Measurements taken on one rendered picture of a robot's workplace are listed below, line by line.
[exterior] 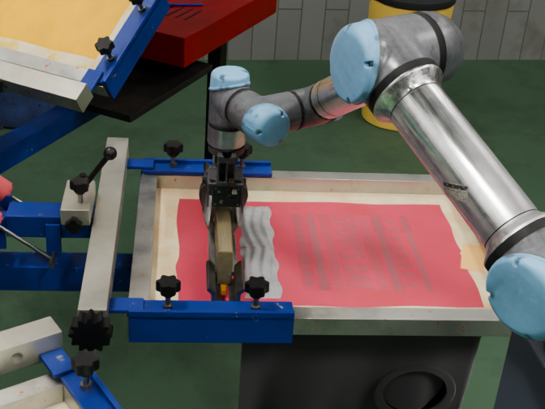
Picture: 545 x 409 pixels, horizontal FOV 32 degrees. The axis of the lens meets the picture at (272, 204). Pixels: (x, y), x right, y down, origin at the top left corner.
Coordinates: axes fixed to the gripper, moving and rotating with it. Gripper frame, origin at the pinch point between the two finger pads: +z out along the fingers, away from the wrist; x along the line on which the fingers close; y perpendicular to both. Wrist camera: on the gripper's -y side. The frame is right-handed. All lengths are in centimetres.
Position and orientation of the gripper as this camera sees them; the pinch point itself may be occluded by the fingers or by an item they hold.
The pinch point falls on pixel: (221, 226)
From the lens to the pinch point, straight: 199.2
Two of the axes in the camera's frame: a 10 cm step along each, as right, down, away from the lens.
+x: 9.9, 0.2, 1.0
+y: 0.7, 5.0, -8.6
